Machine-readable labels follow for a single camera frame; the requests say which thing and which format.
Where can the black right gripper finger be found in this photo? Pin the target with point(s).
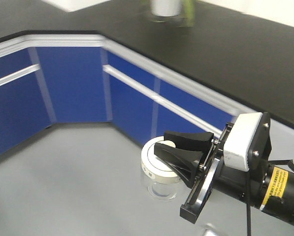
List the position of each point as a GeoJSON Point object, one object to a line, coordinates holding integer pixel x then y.
{"type": "Point", "coordinates": [190, 141]}
{"type": "Point", "coordinates": [184, 163]}

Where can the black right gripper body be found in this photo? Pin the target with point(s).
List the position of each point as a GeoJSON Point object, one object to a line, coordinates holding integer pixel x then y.
{"type": "Point", "coordinates": [213, 174]}

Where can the glass jar with white lid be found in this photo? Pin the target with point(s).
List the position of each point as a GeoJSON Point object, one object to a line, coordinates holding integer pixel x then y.
{"type": "Point", "coordinates": [161, 182]}

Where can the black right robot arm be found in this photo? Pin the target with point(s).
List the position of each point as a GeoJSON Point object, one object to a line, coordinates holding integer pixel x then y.
{"type": "Point", "coordinates": [269, 183]}

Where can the white plant pot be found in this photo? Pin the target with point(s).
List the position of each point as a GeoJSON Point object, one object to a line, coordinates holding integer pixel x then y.
{"type": "Point", "coordinates": [166, 8]}

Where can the blue lab cabinets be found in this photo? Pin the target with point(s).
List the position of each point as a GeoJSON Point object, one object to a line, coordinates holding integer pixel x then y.
{"type": "Point", "coordinates": [80, 78]}

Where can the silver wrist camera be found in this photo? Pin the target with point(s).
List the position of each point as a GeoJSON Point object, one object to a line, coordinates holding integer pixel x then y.
{"type": "Point", "coordinates": [237, 145]}

